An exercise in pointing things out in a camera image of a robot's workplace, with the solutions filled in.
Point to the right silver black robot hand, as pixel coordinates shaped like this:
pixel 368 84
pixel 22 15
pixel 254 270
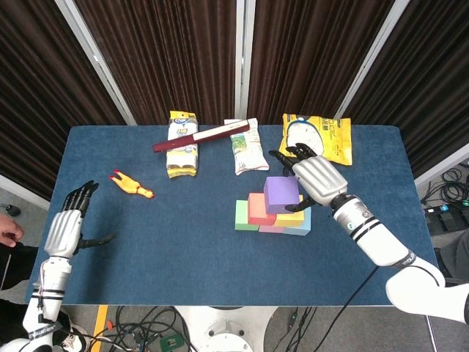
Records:
pixel 320 179

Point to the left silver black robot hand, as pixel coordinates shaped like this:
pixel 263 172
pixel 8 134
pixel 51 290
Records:
pixel 64 234

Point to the purple foam cube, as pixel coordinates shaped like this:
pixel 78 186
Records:
pixel 280 194

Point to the yellow foam cube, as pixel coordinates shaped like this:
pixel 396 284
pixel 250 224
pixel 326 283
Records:
pixel 293 219

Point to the light blue foam cube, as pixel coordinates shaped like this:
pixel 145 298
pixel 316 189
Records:
pixel 298 230

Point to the red foam cube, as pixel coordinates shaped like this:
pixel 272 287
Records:
pixel 258 209

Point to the pink foam cube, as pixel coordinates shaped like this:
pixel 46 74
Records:
pixel 271 229

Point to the green foam cube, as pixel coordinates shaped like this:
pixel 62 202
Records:
pixel 241 218

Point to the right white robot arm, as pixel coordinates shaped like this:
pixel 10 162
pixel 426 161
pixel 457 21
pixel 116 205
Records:
pixel 381 242

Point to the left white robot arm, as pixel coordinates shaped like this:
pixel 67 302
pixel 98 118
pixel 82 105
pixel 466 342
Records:
pixel 47 289

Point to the large yellow snack bag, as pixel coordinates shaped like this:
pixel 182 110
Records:
pixel 337 139

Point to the bystander bare hand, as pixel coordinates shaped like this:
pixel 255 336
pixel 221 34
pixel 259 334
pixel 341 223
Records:
pixel 9 231

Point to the small black floor object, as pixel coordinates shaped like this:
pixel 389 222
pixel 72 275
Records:
pixel 14 210

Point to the black clothed person leg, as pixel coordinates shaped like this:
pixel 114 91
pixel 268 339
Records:
pixel 16 264

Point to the white green snack bag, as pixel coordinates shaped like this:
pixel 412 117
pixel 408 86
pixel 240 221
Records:
pixel 247 154

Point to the yellow rubber chicken toy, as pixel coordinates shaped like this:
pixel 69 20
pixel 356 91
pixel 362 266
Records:
pixel 128 182

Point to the white black sneaker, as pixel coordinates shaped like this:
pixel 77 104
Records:
pixel 75 337

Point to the blue fabric table cover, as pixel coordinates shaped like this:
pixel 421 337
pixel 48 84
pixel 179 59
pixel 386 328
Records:
pixel 183 264

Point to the dark brown curtain panel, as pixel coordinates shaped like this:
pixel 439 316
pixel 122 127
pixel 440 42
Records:
pixel 36 91
pixel 304 55
pixel 432 91
pixel 165 55

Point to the black power strip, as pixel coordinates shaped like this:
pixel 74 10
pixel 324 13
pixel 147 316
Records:
pixel 447 220

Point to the yellow white cookie pack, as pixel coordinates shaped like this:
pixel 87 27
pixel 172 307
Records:
pixel 182 161

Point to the dark red flat box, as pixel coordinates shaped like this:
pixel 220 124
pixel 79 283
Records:
pixel 183 141

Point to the small green box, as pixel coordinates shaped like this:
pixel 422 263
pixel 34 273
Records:
pixel 170 342

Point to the grey clothed person leg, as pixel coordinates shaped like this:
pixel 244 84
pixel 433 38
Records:
pixel 458 256

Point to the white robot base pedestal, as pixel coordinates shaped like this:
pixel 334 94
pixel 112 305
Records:
pixel 223 330

